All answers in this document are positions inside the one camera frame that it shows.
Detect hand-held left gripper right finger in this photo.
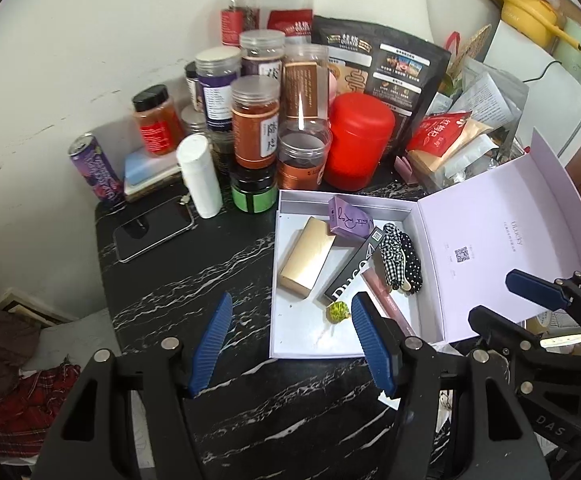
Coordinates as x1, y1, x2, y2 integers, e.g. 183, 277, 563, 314
351, 292, 551, 480

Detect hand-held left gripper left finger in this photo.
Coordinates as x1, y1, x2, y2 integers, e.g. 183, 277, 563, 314
43, 291, 234, 480

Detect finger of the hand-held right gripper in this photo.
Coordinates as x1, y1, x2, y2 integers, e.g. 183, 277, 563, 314
505, 269, 581, 346
467, 305, 581, 401

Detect pink lip gloss tube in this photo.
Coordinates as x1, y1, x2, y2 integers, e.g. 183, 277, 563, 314
363, 267, 418, 338

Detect long black cosmetics box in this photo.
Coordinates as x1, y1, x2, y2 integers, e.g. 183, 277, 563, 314
323, 227, 388, 306

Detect lavender gift box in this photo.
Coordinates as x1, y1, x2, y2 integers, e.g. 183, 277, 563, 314
269, 127, 581, 360

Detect gingham cream claw hair clip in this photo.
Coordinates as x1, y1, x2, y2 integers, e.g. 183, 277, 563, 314
381, 223, 411, 293

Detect polka dot hair clip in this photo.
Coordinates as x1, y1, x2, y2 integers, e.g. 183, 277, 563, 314
399, 232, 425, 293

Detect gold cardboard box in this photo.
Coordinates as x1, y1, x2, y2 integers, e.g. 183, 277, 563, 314
279, 216, 337, 301

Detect small purple box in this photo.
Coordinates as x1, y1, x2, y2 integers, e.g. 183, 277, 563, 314
327, 195, 375, 238

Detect smartphone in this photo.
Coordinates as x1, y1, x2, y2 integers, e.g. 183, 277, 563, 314
113, 196, 195, 263

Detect grey cushion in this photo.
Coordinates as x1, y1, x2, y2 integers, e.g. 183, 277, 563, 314
20, 307, 121, 376

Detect green jar black lid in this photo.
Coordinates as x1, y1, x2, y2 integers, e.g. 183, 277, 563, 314
229, 165, 278, 214

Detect tan paper pouch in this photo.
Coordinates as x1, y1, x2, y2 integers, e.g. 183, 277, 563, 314
410, 120, 493, 176

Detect white plastic bottle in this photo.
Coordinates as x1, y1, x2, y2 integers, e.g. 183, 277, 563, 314
176, 133, 224, 219

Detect pink plastic clip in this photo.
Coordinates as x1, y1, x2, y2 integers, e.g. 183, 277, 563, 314
395, 156, 418, 183

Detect white appliance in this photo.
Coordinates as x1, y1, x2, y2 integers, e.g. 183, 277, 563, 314
483, 35, 581, 161

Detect red sachet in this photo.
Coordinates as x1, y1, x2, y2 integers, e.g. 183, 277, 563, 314
406, 111, 472, 158

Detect short clear jar red label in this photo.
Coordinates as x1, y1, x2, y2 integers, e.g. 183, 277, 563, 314
276, 120, 332, 191

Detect printed paper sheets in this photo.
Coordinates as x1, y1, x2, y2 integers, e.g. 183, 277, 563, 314
460, 72, 528, 136

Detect red plaid cloth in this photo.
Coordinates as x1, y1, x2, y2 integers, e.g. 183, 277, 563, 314
0, 362, 81, 458

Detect red canister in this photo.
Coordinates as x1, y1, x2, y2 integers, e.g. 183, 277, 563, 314
323, 92, 396, 192

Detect purple drink can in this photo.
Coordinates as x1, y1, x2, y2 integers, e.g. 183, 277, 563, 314
68, 132, 125, 206

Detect brown garment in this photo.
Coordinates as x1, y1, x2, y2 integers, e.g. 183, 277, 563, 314
0, 305, 41, 396

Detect orange powder jar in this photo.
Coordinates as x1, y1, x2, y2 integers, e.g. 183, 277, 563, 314
230, 75, 281, 168

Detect red label jar black lid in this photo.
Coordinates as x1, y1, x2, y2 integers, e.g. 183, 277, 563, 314
132, 85, 186, 157

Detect light green kettle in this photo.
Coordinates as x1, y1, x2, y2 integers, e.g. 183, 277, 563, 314
553, 17, 581, 81

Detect purple label jar grey lid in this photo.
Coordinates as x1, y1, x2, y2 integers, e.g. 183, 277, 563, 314
194, 46, 242, 131

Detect round woven mat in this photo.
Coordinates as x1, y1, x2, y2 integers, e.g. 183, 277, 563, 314
453, 24, 492, 68

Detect black stand-up pouch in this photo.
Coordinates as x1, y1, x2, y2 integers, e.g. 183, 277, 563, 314
310, 15, 452, 158

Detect pink round container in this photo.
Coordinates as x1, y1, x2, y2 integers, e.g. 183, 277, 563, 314
326, 72, 341, 111

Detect small dark jar black lid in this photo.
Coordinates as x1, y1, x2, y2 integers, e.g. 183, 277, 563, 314
184, 61, 201, 111

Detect brown label clear jar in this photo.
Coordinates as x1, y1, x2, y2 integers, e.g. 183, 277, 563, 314
280, 42, 332, 126

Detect yellow pot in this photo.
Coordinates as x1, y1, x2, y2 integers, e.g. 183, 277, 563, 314
500, 0, 581, 51

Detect dark jar white label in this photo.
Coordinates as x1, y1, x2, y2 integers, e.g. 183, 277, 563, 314
239, 29, 287, 81

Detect tall jar of dried berries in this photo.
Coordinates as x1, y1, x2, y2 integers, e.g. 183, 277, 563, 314
220, 0, 261, 47

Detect red pouch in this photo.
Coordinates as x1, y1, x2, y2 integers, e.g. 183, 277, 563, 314
267, 9, 316, 41

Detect wooden frame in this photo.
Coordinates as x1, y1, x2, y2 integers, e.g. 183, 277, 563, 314
0, 287, 71, 328

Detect black power cord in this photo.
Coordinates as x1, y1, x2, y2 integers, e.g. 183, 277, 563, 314
523, 60, 561, 83

